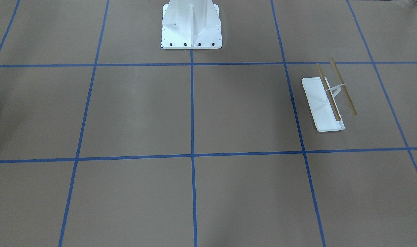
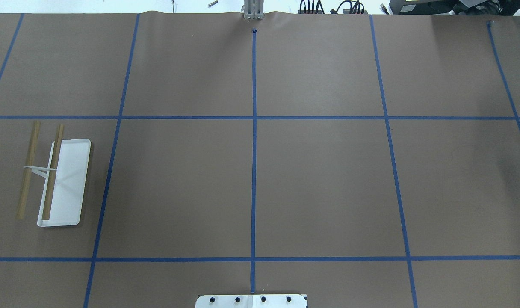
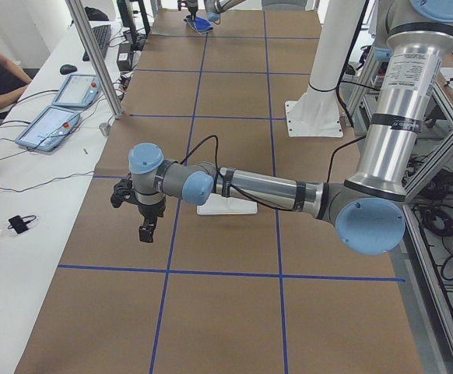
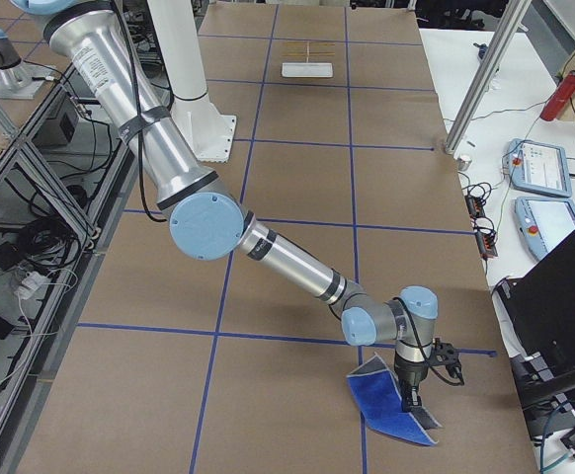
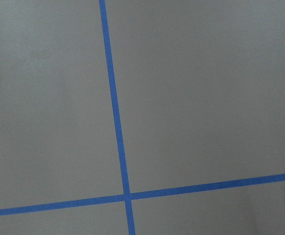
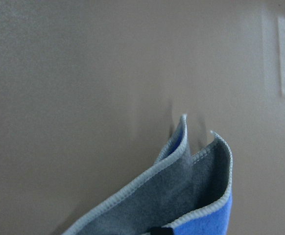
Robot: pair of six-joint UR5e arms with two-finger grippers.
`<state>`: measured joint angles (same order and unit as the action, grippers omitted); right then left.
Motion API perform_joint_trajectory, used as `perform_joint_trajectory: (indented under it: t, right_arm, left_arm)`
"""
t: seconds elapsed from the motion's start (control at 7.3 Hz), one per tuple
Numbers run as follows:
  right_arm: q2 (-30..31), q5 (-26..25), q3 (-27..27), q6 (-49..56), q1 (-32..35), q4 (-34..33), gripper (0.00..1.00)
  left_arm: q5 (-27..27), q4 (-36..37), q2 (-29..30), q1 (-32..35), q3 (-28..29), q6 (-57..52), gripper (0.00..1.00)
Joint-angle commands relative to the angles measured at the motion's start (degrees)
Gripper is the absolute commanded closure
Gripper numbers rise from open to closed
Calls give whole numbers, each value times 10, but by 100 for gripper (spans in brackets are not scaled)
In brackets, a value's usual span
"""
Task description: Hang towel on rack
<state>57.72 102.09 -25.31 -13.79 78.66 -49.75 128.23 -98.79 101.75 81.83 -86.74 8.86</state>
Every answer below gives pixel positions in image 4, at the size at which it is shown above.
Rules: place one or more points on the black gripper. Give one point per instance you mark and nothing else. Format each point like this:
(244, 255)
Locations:
(409, 376)

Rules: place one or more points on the blue and grey towel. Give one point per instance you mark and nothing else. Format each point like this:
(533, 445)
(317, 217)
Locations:
(377, 395)

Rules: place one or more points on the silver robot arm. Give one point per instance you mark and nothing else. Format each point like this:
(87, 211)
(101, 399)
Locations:
(206, 222)

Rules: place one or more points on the white wooden towel rack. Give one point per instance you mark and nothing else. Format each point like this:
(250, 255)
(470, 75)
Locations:
(308, 59)

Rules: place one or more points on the black monitor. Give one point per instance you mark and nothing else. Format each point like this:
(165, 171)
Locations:
(541, 306)

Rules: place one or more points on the black power strip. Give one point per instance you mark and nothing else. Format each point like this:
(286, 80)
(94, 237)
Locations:
(483, 227)

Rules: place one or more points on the lower teach pendant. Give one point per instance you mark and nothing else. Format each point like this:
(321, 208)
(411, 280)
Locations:
(544, 222)

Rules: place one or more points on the teach pendant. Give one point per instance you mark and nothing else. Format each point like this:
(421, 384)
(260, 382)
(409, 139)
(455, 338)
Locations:
(538, 168)
(544, 222)

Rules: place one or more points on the upper teach pendant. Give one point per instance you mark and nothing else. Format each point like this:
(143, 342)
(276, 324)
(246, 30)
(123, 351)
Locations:
(538, 168)

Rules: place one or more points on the red cylinder bottle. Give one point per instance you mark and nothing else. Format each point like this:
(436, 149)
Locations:
(560, 98)

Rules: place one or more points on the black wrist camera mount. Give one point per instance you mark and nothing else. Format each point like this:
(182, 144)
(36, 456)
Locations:
(445, 364)

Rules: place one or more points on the aluminium frame post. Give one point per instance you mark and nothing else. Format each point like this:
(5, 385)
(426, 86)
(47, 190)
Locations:
(502, 37)

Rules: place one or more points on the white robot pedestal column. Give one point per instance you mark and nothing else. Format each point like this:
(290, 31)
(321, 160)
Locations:
(208, 132)

